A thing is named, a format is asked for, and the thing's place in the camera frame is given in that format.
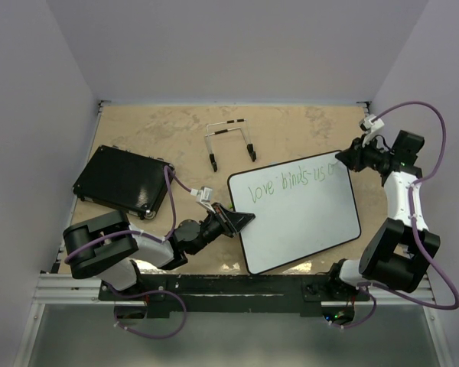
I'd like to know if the black wire easel stand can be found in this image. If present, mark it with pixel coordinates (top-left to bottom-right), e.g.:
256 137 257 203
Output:
204 119 257 172

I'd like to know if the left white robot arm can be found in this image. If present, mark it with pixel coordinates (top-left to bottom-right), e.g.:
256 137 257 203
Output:
63 203 256 300

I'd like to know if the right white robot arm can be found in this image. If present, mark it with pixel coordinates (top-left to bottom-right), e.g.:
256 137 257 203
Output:
325 130 441 300

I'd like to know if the white rectangular whiteboard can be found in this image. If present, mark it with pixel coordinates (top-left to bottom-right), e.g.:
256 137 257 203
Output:
227 151 361 274

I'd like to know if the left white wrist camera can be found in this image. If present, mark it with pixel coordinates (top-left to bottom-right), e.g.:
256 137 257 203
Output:
190 187 215 213

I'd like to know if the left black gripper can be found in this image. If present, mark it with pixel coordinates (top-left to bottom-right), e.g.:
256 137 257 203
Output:
190 202 255 255

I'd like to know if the black flat case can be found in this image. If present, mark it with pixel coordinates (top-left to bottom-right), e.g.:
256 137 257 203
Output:
73 145 174 219

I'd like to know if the aluminium frame rail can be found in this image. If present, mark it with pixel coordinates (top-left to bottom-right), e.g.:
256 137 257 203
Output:
13 271 104 367

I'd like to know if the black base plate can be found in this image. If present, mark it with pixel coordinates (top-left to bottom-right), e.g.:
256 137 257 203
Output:
99 274 369 318

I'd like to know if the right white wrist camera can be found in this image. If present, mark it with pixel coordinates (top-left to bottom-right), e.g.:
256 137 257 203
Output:
359 114 385 148

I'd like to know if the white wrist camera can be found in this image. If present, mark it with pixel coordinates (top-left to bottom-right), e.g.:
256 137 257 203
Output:
359 114 385 148
190 187 215 213

